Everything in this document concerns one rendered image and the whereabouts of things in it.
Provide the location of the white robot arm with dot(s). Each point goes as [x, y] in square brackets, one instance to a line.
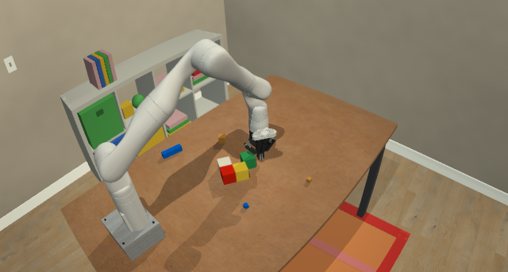
[213, 61]

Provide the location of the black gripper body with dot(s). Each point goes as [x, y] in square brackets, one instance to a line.
[253, 142]

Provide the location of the orange cube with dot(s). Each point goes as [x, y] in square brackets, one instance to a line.
[221, 138]

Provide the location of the red cube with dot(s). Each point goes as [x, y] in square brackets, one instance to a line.
[228, 174]

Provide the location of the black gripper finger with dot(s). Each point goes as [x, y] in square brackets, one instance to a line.
[266, 147]
[252, 150]

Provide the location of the green cube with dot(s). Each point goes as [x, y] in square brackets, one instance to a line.
[249, 159]

